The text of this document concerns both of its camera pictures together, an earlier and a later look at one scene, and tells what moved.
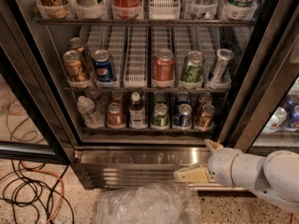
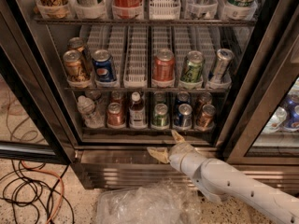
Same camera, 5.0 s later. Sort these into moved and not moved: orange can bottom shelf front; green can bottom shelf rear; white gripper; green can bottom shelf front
Moved: white gripper
Not moved: green can bottom shelf rear; orange can bottom shelf front; green can bottom shelf front
